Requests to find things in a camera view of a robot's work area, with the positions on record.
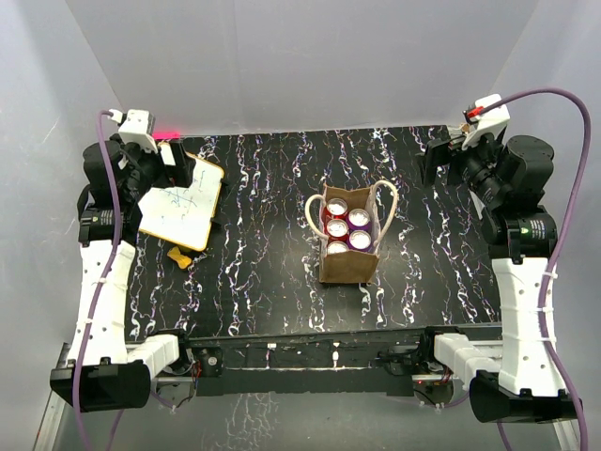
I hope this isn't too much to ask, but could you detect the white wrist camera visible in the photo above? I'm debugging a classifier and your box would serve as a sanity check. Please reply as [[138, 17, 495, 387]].
[[462, 94, 510, 150], [109, 109, 159, 154]]

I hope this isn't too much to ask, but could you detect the purple fanta can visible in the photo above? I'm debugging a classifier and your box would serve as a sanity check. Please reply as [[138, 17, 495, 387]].
[[347, 209, 372, 231], [326, 241, 349, 256], [347, 230, 372, 253]]

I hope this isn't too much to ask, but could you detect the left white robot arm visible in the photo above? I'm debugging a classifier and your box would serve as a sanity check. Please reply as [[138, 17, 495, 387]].
[[50, 135, 194, 412]]

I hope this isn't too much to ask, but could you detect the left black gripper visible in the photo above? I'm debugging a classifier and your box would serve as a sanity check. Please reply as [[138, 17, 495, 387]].
[[114, 134, 193, 201]]

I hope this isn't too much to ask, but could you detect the black base frame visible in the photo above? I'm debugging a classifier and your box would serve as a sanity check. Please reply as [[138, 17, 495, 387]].
[[157, 329, 467, 406]]

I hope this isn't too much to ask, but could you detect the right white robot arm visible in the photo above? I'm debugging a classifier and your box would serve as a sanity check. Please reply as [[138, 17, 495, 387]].
[[417, 133, 581, 423]]

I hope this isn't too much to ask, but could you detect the yellow framed whiteboard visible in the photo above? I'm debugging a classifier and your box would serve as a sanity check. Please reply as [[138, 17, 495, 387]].
[[139, 152, 224, 252]]

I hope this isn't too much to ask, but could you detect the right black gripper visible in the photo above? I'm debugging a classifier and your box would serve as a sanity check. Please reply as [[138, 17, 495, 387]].
[[416, 128, 506, 207]]

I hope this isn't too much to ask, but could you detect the red cola can front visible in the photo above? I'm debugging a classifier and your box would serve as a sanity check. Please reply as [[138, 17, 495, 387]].
[[325, 218, 349, 241]]

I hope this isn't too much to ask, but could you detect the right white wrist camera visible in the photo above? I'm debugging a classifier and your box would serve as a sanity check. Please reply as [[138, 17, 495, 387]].
[[462, 94, 510, 150]]

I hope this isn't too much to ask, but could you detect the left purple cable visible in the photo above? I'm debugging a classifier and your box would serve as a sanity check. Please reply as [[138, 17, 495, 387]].
[[73, 110, 128, 451]]

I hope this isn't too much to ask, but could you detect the brown canvas tote bag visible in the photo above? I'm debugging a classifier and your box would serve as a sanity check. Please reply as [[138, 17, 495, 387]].
[[304, 179, 399, 285]]

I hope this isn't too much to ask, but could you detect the pink tape strip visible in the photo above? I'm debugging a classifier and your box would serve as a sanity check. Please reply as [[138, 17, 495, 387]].
[[152, 132, 181, 141]]

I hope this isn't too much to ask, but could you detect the purple Fanta can front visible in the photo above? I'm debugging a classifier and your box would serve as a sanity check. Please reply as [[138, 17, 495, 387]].
[[347, 209, 372, 231]]

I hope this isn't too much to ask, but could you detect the red cola can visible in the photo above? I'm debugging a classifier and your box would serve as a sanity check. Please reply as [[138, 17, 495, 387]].
[[323, 197, 348, 219], [325, 218, 349, 241]]

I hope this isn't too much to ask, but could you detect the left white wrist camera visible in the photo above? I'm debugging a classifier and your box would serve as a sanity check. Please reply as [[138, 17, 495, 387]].
[[109, 109, 159, 154]]

